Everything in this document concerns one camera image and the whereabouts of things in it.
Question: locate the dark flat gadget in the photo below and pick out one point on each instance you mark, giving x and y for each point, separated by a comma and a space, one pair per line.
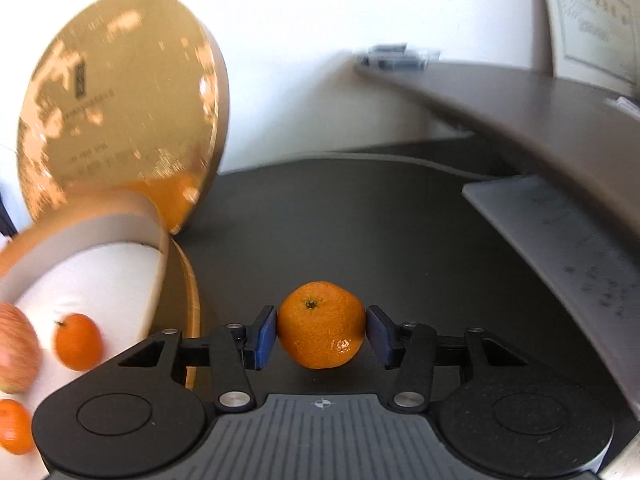
400, 56

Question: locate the gold cardboard box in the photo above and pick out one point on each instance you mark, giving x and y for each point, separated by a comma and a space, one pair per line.
100, 280

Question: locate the dark wooden desktop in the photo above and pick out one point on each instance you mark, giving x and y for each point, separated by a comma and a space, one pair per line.
350, 220

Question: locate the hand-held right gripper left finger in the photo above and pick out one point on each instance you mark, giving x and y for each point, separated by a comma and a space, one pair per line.
262, 337

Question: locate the round gold box lid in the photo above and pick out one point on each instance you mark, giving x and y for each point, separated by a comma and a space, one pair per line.
120, 110

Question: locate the framed certificate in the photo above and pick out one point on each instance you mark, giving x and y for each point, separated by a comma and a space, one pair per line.
595, 20

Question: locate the printed paper sheet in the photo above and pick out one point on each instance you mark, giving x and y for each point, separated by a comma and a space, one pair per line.
575, 260

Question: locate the red yellow apple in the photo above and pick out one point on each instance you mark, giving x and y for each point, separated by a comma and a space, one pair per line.
15, 347

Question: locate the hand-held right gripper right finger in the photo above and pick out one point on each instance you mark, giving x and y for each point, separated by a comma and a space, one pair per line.
382, 336

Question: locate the orange tangerine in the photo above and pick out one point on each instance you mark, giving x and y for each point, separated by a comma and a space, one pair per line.
321, 325
77, 341
12, 427

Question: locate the dark wooden riser shelf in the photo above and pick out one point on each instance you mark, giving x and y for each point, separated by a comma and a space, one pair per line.
525, 110

